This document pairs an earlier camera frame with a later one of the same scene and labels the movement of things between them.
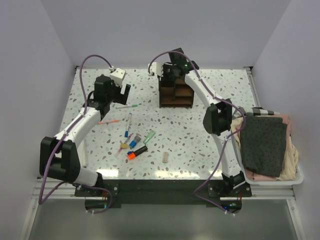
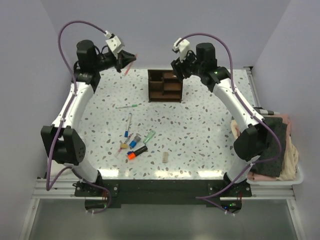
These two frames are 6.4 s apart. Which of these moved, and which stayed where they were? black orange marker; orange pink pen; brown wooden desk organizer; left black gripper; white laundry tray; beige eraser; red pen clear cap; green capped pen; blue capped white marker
Moved: orange pink pen; left black gripper; brown wooden desk organizer
Stayed: white laundry tray; red pen clear cap; black orange marker; blue capped white marker; green capped pen; beige eraser
